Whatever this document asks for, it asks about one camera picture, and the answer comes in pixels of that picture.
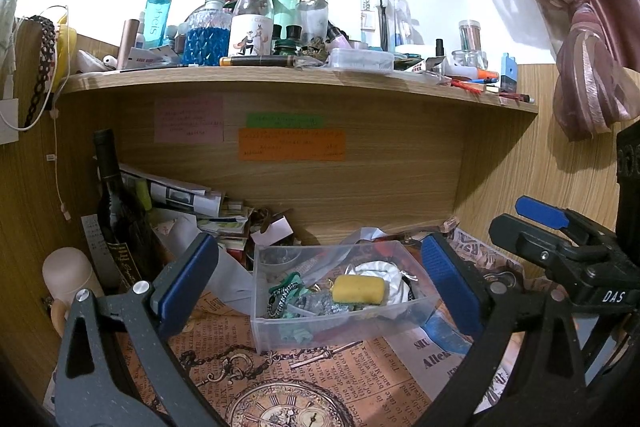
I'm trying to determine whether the green knit cloth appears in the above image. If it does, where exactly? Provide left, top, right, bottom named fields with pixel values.
left=277, top=274, right=313, bottom=344

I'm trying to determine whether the braided headband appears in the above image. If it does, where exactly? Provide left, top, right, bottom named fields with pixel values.
left=25, top=17, right=57, bottom=130

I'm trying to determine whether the yellow object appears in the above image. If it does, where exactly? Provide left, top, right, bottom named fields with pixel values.
left=55, top=17, right=78, bottom=78

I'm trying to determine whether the pink sticky note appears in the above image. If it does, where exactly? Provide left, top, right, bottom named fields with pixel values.
left=154, top=97, right=224, bottom=144

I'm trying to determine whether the low glass jar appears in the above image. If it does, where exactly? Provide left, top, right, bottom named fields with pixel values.
left=452, top=49, right=488, bottom=68

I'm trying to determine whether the striped pink curtain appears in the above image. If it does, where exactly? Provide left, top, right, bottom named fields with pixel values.
left=450, top=0, right=640, bottom=142

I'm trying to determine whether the rose gold tube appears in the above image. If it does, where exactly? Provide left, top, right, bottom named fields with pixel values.
left=117, top=19, right=138, bottom=70

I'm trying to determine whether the pile of papers and boxes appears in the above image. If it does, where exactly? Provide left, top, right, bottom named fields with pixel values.
left=119, top=163, right=226, bottom=218

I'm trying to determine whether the white note card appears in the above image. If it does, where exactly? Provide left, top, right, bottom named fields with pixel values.
left=250, top=217, right=294, bottom=248

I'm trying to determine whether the clear lidded box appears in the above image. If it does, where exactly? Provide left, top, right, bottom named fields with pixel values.
left=330, top=48, right=396, bottom=72

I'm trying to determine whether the dark wine bottle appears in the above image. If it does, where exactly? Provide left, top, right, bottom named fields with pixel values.
left=92, top=128, right=161, bottom=293

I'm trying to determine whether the clear plastic container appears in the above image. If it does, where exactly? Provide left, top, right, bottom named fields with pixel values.
left=250, top=241, right=441, bottom=354

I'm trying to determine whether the green sticky note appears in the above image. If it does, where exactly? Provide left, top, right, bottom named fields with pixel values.
left=246, top=113, right=325, bottom=128

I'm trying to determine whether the white rounded object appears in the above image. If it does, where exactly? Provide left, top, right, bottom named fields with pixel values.
left=77, top=50, right=118, bottom=72

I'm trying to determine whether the dark red pen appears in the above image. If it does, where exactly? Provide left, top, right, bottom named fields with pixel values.
left=497, top=89, right=535, bottom=104

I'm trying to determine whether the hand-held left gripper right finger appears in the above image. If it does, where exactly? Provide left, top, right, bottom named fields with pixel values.
left=407, top=233, right=587, bottom=427

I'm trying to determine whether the white red box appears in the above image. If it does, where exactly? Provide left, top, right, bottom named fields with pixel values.
left=127, top=47, right=183, bottom=68

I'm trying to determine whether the clear glass jar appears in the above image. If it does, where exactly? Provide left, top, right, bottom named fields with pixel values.
left=296, top=0, right=331, bottom=40

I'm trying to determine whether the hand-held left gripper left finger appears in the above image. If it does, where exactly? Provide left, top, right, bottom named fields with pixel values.
left=54, top=232, right=228, bottom=427

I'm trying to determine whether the teal plastic bottle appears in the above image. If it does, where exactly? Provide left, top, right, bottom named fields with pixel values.
left=145, top=0, right=173, bottom=48

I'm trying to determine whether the orange sticky note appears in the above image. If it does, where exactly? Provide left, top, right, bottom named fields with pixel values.
left=238, top=128, right=347, bottom=162

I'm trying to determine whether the brown fountain pen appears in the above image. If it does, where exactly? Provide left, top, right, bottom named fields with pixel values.
left=220, top=55, right=301, bottom=68

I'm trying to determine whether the blue liquid glass bottle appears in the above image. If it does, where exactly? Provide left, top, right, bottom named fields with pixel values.
left=182, top=0, right=232, bottom=66

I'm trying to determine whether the white ruffled cloth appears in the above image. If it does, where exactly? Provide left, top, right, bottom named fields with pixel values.
left=350, top=259, right=416, bottom=306

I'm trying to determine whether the stack of booklets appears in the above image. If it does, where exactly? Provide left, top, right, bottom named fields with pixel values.
left=197, top=202, right=256, bottom=260

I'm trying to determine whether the blue card tool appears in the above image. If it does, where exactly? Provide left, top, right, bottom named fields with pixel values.
left=501, top=53, right=518, bottom=90

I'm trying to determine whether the wooden shelf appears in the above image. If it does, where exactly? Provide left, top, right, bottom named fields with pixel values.
left=52, top=64, right=541, bottom=248

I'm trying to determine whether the beige mug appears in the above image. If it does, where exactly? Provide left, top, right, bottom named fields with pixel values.
left=41, top=247, right=106, bottom=338

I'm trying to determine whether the yellow sponge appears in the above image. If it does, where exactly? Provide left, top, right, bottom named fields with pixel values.
left=332, top=276, right=390, bottom=307

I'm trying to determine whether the clear illustrated label bottle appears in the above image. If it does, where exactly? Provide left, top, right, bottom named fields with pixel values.
left=229, top=0, right=275, bottom=56

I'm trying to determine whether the vintage newspaper print paper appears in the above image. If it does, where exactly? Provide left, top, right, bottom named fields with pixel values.
left=42, top=227, right=526, bottom=427

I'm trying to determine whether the white charger adapter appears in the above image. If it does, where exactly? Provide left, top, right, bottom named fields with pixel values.
left=0, top=77, right=20, bottom=145

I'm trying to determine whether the white plastic sheet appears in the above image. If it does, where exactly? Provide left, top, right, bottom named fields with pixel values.
left=152, top=212, right=256, bottom=315

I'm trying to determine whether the silver foil bag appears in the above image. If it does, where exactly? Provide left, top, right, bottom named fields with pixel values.
left=295, top=296, right=337, bottom=319

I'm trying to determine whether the tall clear cylinder jar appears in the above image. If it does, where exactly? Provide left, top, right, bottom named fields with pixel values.
left=459, top=20, right=483, bottom=52

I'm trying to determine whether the brush blister package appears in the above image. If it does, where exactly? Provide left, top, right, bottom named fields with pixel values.
left=360, top=0, right=416, bottom=48

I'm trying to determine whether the mint pump bottle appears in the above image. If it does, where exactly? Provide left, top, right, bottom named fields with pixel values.
left=270, top=0, right=301, bottom=40

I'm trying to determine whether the white cable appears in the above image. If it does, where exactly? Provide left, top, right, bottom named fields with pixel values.
left=0, top=4, right=71, bottom=220

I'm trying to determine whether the white lace cloth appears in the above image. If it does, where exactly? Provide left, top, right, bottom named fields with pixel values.
left=0, top=0, right=18, bottom=58

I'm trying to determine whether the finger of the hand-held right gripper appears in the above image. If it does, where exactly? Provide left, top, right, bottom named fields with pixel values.
left=515, top=195, right=601, bottom=248
left=489, top=214, right=573, bottom=282

